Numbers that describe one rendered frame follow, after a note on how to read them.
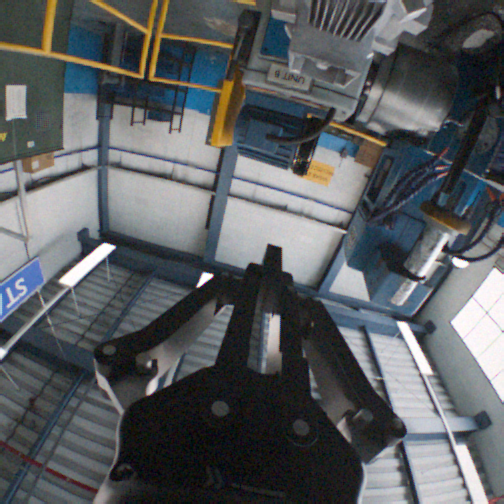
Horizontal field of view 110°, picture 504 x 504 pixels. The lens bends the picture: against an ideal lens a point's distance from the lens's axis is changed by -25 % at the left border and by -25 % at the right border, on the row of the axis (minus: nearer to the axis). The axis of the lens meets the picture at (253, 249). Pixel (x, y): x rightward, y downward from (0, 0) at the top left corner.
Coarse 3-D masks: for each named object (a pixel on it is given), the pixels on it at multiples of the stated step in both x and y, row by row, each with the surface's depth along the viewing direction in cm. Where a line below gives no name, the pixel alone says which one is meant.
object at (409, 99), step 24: (408, 48) 42; (384, 72) 45; (408, 72) 43; (432, 72) 41; (456, 72) 41; (360, 96) 56; (384, 96) 47; (408, 96) 45; (432, 96) 43; (360, 120) 60; (384, 120) 52; (408, 120) 49; (432, 120) 46; (456, 120) 48; (408, 144) 58
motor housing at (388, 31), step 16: (288, 0) 24; (304, 0) 21; (320, 0) 17; (336, 0) 18; (352, 0) 17; (368, 0) 16; (384, 0) 16; (432, 0) 15; (320, 16) 23; (336, 16) 21; (352, 16) 18; (368, 16) 18; (384, 16) 19; (368, 32) 21; (384, 32) 25; (400, 32) 23
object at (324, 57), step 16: (304, 16) 23; (304, 32) 24; (320, 32) 24; (336, 32) 23; (352, 32) 23; (304, 48) 25; (320, 48) 25; (336, 48) 24; (352, 48) 24; (368, 48) 24; (304, 64) 35; (320, 64) 30; (336, 64) 25; (352, 64) 25; (320, 80) 36; (336, 80) 34; (352, 80) 29
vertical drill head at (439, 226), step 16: (432, 208) 64; (448, 208) 61; (432, 224) 66; (448, 224) 61; (464, 224) 59; (416, 240) 74; (432, 240) 68; (416, 256) 73; (432, 256) 70; (416, 272) 74; (400, 288) 78; (400, 304) 81
